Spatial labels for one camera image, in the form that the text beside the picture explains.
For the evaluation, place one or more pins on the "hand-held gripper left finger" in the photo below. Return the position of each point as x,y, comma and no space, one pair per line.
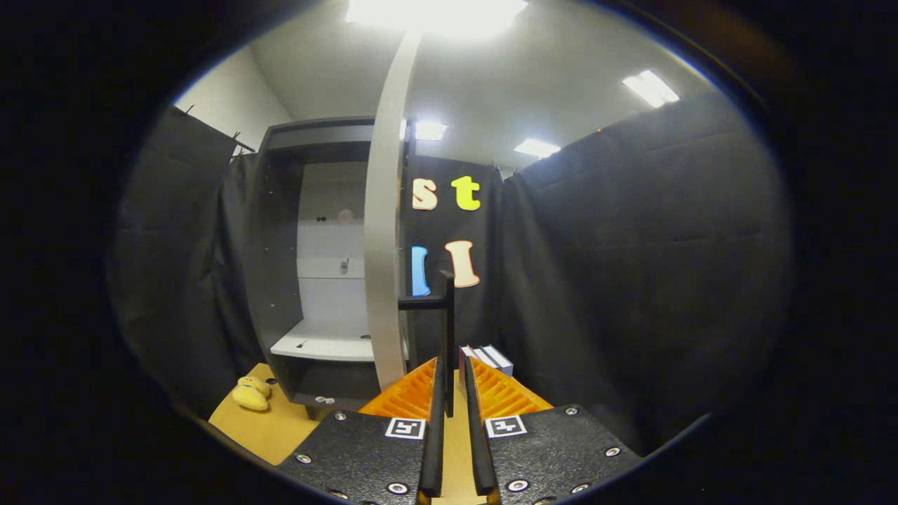
433,456

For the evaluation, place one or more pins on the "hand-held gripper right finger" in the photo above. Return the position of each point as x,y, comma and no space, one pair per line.
479,456

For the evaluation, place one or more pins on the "light grey cabinet door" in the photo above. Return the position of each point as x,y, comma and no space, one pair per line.
384,210

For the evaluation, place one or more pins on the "dark spine book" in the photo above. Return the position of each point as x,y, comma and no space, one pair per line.
478,355

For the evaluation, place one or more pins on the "pink cover book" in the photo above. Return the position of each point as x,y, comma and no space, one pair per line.
464,354

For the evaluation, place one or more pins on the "white cabinet shelf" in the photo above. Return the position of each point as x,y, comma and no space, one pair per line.
323,344

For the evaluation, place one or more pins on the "yellow plush toy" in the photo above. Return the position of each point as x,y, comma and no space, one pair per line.
251,396

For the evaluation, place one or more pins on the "black backdrop cloth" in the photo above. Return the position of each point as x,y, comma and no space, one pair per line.
631,266

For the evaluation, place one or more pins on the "dark grey cabinet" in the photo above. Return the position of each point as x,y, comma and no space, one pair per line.
277,266

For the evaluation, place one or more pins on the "large ceiling light panel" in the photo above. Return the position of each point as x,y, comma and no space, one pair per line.
435,14

